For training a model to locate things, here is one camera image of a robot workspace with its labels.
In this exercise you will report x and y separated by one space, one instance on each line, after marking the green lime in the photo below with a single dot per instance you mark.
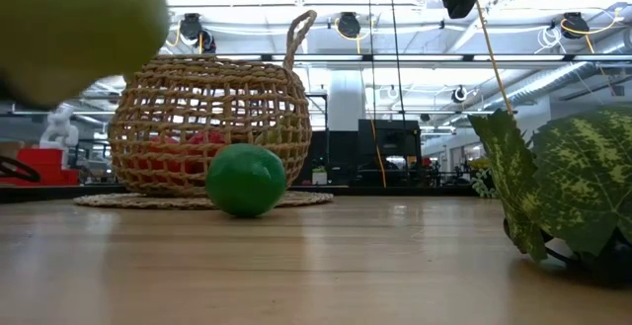
247 182

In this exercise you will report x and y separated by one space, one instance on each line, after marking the green pear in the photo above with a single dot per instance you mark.
74 28

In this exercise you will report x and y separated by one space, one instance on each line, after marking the long ceiling light bar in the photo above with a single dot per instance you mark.
518 58

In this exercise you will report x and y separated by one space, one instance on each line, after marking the black monitor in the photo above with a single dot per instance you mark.
395 137

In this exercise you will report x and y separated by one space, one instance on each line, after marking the small succulent plant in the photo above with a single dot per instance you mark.
485 184

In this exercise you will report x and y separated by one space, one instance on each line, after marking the grape leaves with stem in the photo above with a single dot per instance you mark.
582 172

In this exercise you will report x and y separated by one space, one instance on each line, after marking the round woven placemat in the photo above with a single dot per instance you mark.
148 200

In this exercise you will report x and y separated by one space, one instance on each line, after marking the red storage bin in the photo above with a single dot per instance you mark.
49 177
42 159

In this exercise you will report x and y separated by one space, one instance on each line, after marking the silver ceiling duct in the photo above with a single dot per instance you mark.
568 75

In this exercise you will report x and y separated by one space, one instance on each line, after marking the black aluminium rig frame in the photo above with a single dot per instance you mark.
395 190

